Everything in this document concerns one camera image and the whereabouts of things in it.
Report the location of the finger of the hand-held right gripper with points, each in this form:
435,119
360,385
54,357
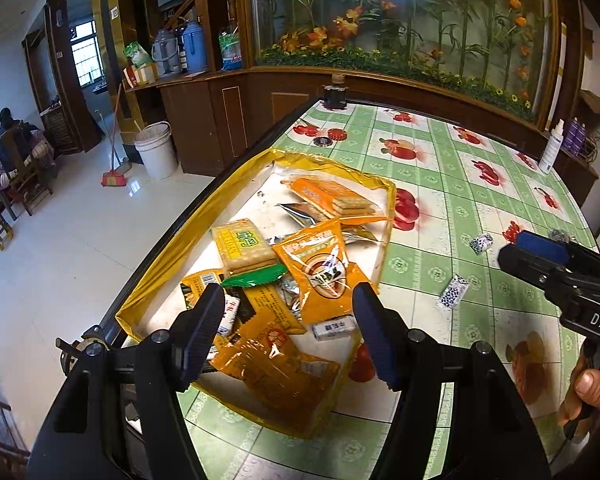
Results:
542,247
530,270

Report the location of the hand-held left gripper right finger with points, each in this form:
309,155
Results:
375,335

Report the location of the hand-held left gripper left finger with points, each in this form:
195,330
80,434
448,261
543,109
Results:
202,332

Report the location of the orange barcode snack packet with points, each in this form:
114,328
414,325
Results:
270,310

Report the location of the orange round-logo snack packet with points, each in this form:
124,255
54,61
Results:
325,265

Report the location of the orange translucent snack packet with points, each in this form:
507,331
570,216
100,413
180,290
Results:
275,380

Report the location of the yellow cracker packet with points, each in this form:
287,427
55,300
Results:
240,247

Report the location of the small silver foil packet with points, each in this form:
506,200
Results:
360,236

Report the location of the yellow plastic bag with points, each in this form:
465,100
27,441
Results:
250,200

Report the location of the large silver foil packet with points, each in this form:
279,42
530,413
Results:
297,211

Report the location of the large orange cracker packet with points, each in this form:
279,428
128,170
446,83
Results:
330,195

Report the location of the person's right hand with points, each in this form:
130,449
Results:
595,390

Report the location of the white spray bottle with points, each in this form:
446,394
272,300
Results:
550,147

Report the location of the purple spray can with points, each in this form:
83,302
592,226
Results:
571,135
580,137

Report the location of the green fruit-print tablecloth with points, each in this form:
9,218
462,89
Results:
430,200

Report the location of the red broom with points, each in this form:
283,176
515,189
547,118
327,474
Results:
114,177

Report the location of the white plastic bucket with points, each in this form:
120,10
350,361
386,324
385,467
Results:
156,152

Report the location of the stack of red chips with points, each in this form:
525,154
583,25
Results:
341,135

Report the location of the wooden cabinet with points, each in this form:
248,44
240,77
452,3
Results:
195,120

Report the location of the wooden chair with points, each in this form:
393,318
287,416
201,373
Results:
27,190

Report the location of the dark glass jar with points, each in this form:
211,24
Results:
335,95

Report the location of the red and white box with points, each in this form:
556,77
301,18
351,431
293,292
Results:
141,76

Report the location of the grey thermos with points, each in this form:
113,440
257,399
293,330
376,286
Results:
164,55

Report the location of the blue thermos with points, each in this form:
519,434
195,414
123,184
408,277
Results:
196,50

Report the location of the green bag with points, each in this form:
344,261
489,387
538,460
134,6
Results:
139,55

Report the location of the barred window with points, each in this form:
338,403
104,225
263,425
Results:
84,55

